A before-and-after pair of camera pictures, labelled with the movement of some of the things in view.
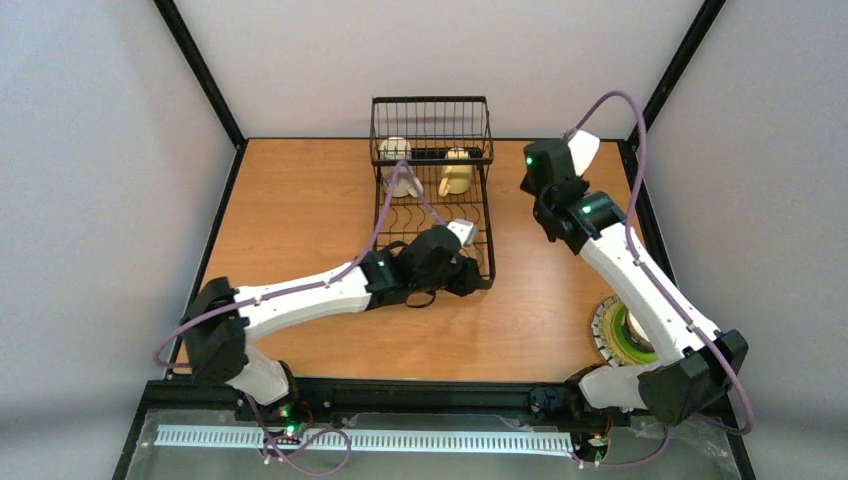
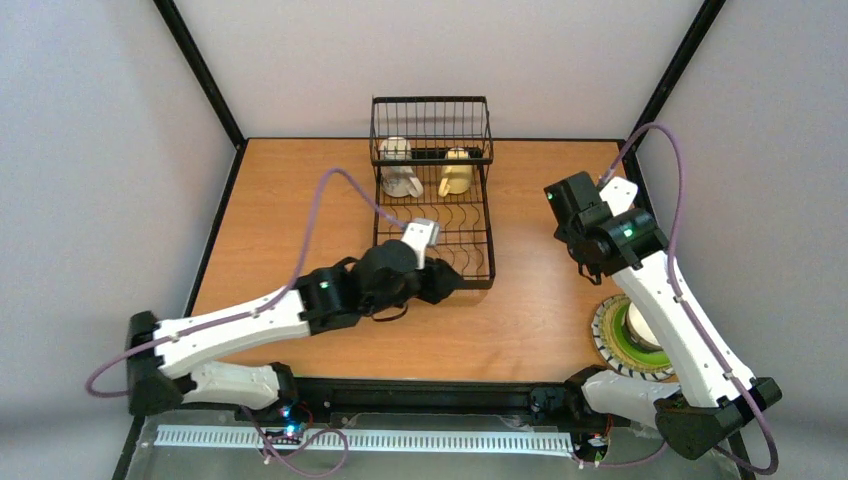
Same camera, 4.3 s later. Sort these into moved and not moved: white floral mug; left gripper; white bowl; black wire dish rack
Moved: left gripper
Not moved: black wire dish rack; white bowl; white floral mug
